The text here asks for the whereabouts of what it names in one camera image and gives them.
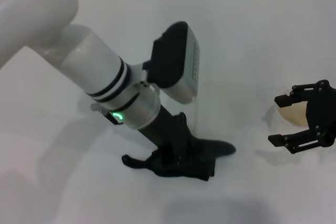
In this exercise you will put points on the dark blue rag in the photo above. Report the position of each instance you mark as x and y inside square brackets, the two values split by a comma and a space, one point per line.
[210, 155]

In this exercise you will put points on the white paper cup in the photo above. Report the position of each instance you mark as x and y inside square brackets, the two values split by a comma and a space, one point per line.
[294, 115]

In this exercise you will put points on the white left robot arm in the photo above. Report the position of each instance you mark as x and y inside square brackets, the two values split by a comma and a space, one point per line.
[86, 58]

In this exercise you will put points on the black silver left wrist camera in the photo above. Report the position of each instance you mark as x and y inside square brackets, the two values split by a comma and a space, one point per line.
[170, 58]

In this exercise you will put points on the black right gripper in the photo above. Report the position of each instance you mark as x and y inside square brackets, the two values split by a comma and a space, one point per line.
[323, 113]

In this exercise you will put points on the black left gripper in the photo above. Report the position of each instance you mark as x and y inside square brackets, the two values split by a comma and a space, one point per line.
[168, 132]

